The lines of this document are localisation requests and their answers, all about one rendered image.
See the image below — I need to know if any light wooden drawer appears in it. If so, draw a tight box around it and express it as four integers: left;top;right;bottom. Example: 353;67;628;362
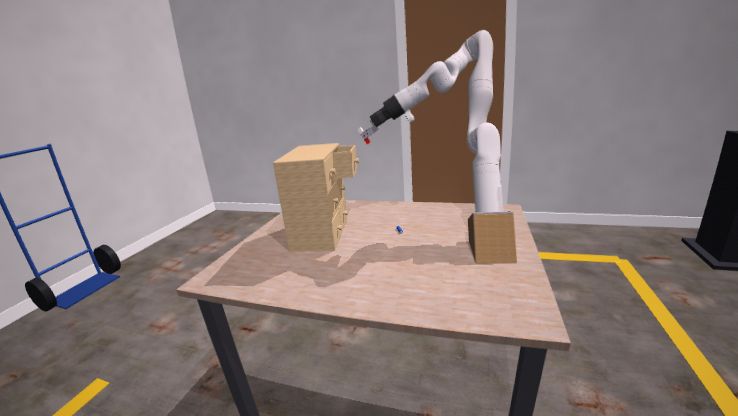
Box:
336;178;345;204
328;182;339;220
332;210;342;248
339;197;348;229
324;154;336;189
333;145;359;178

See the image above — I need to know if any small wooden chest of drawers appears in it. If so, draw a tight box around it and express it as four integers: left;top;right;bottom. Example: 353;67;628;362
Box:
273;143;339;252

